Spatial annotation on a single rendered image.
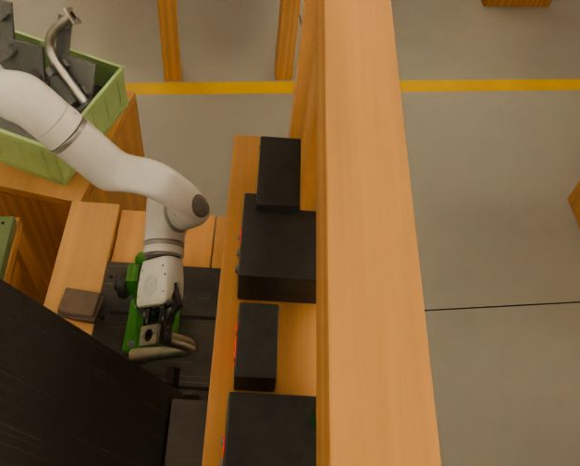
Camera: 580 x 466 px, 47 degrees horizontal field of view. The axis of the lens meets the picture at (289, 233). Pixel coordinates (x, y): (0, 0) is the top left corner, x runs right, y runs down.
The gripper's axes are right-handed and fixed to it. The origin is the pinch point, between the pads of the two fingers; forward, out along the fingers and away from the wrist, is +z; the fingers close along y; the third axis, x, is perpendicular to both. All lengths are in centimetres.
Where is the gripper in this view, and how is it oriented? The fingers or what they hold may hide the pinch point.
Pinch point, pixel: (158, 333)
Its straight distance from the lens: 136.6
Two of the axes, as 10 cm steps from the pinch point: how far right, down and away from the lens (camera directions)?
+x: 6.7, 2.1, 7.1
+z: -0.1, 9.6, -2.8
